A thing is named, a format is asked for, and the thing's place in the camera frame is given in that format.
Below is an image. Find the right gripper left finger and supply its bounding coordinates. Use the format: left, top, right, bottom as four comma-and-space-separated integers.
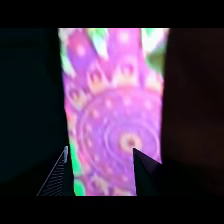
36, 145, 74, 197

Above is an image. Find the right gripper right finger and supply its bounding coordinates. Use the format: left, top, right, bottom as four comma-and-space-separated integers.
132, 147, 168, 197

